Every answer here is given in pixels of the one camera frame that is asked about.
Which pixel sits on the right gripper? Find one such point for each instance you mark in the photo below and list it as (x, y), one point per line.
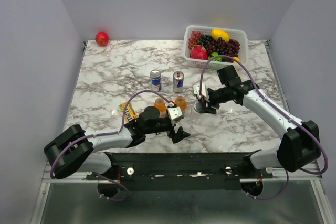
(210, 110)

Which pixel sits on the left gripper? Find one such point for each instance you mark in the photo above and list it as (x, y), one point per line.
(180, 135)

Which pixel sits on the silver jar lid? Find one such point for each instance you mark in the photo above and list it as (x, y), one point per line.
(198, 107)

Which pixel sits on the orange juice bottle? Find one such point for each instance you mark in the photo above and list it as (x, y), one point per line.
(160, 105)
(181, 103)

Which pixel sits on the clear glass jar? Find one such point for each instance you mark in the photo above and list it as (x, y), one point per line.
(193, 115)

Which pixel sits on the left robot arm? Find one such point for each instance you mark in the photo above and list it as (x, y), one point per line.
(74, 150)

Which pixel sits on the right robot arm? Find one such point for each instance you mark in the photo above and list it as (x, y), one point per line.
(300, 144)

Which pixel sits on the blue silver energy can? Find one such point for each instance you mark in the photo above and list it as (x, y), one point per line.
(178, 80)

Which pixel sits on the yellow candy packet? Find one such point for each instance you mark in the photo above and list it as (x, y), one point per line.
(130, 114)

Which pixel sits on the green round fruit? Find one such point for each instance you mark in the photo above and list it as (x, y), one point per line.
(215, 54)

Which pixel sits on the red dragon fruit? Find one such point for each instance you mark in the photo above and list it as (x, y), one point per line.
(199, 52)

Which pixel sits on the dark red grape bunch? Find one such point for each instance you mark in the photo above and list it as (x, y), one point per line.
(230, 48)

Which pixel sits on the blue energy can left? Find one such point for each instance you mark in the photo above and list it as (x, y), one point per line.
(155, 80)

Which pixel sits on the black grape bunch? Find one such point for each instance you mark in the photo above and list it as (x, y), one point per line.
(205, 40)

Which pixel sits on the light red grape bunch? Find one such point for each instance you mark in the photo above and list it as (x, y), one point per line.
(194, 39)

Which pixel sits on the white plastic fruit basket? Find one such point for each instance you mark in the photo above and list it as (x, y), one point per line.
(237, 35)

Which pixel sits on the red apple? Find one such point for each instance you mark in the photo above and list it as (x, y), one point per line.
(102, 38)

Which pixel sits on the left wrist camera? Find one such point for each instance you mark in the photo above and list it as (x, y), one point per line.
(175, 113)

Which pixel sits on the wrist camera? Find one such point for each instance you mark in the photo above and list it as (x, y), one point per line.
(175, 113)
(201, 92)

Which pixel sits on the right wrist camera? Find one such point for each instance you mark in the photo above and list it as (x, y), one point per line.
(201, 92)

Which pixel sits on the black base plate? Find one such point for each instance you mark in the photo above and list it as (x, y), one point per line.
(175, 171)

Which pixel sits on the aluminium rail frame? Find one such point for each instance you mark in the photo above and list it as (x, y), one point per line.
(285, 198)

